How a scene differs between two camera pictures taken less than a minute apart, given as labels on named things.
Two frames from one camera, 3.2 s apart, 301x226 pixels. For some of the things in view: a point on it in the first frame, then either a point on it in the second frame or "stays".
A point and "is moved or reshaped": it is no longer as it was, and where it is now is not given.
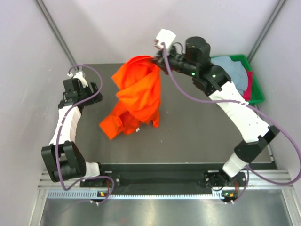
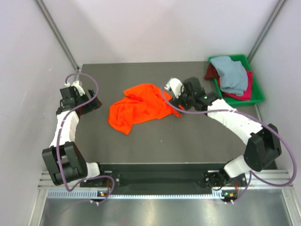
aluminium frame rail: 257,179 stays
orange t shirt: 138,101 is moved or reshaped
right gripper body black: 178,62 to 186,101
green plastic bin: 257,95 stays
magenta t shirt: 247,93 stays
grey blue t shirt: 236,71 stays
